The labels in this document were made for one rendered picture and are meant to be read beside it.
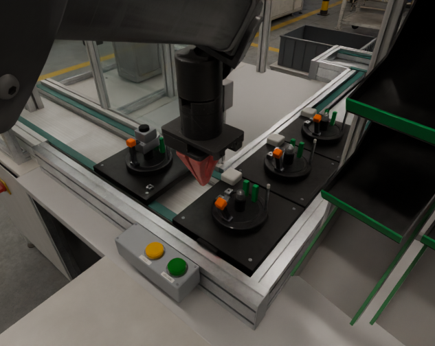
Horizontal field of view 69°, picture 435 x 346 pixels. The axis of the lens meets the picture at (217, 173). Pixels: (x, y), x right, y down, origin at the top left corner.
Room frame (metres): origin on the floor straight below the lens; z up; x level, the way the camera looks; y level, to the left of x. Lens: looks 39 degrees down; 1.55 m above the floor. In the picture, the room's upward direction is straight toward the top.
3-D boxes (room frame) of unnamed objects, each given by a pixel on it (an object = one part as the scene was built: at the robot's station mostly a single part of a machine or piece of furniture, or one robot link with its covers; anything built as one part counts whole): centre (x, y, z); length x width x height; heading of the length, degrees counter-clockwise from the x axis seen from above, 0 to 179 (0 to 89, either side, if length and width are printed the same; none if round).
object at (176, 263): (0.41, 0.09, 0.96); 0.04 x 0.04 x 0.02
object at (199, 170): (0.39, 0.03, 1.27); 0.07 x 0.07 x 0.09; 51
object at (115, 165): (0.78, 0.21, 0.96); 0.24 x 0.24 x 0.02; 51
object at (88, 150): (0.77, 0.16, 0.91); 0.84 x 0.28 x 0.10; 51
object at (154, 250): (0.45, 0.14, 0.96); 0.04 x 0.04 x 0.02
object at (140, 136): (0.79, 0.20, 1.06); 0.08 x 0.04 x 0.07; 144
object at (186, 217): (0.56, -0.06, 1.01); 0.24 x 0.24 x 0.13; 51
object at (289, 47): (2.56, -0.85, 0.73); 0.62 x 0.42 x 0.23; 51
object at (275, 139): (0.76, -0.21, 1.01); 0.24 x 0.24 x 0.13; 51
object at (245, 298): (0.62, 0.25, 0.91); 0.89 x 0.06 x 0.11; 51
